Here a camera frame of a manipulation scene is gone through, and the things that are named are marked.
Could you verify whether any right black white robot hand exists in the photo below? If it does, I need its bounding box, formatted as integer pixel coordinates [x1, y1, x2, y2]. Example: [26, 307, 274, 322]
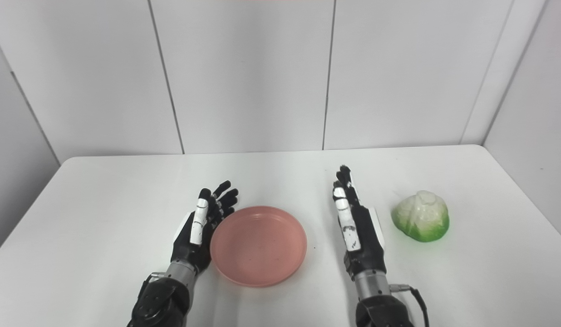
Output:
[332, 165, 387, 277]

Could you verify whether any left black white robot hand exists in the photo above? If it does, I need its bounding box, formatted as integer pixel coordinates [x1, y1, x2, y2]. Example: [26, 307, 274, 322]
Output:
[171, 180, 239, 275]

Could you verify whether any pink plate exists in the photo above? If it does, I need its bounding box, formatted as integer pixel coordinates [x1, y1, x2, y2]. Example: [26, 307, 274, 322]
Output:
[210, 206, 308, 287]

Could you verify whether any green white toy cabbage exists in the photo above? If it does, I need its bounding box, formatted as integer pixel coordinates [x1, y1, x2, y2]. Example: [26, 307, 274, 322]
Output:
[392, 190, 450, 243]

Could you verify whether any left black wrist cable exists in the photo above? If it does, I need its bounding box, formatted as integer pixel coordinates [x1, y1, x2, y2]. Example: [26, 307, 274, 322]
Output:
[134, 272, 167, 314]

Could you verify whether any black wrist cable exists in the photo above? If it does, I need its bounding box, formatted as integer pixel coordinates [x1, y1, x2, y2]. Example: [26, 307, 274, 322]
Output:
[389, 283, 430, 327]
[134, 272, 167, 314]

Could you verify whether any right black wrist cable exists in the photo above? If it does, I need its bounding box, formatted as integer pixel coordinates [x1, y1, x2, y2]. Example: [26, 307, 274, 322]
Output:
[389, 283, 430, 327]

